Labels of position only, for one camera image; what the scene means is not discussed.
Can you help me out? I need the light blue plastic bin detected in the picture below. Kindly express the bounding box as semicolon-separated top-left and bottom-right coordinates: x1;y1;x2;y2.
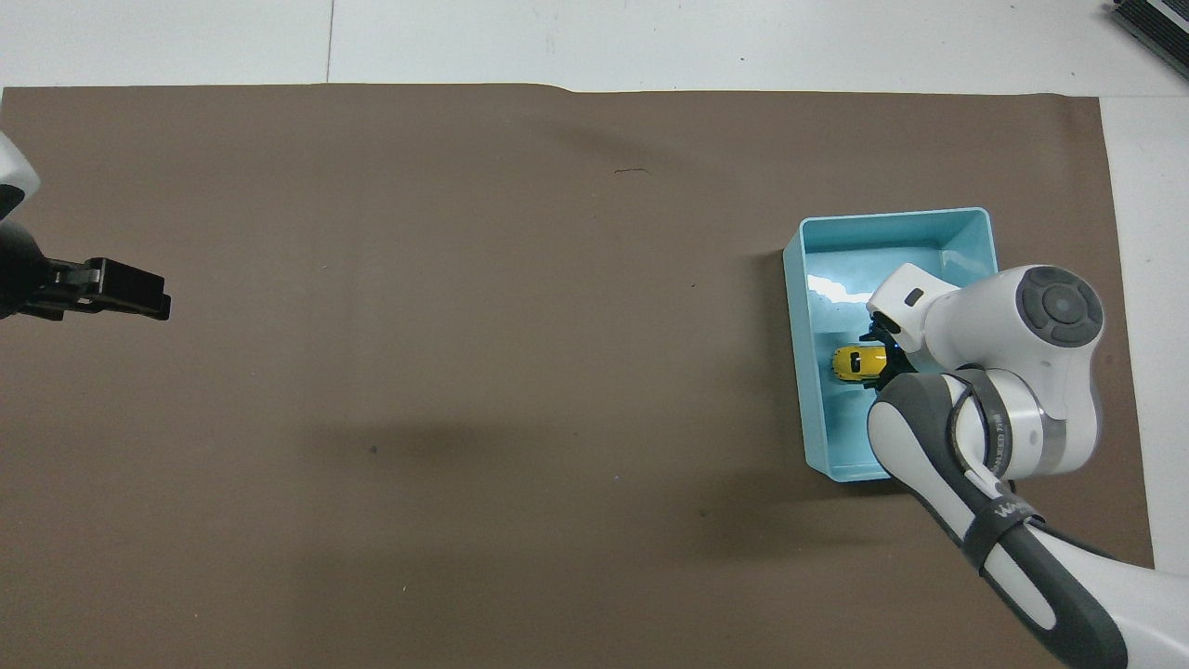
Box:
782;207;1000;483

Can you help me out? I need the black stand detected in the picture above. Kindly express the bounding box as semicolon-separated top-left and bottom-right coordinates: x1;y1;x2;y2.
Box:
1109;0;1189;68

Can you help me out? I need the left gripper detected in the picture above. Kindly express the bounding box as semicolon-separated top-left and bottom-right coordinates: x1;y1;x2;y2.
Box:
0;219;72;322

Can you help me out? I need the yellow toy beetle car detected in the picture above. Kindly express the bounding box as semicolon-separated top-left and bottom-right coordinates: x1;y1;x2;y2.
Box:
830;344;890;383

